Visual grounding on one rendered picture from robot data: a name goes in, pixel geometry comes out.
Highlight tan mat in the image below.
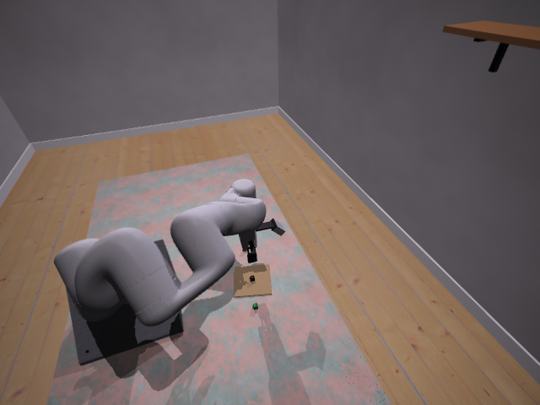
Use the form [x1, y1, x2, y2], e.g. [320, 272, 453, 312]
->
[234, 264, 272, 297]

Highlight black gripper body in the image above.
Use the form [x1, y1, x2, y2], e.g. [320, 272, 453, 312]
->
[239, 230, 257, 251]

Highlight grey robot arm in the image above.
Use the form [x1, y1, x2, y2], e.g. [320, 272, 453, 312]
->
[54, 179, 285, 327]

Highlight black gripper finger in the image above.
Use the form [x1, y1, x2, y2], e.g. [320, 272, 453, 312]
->
[247, 240, 257, 263]

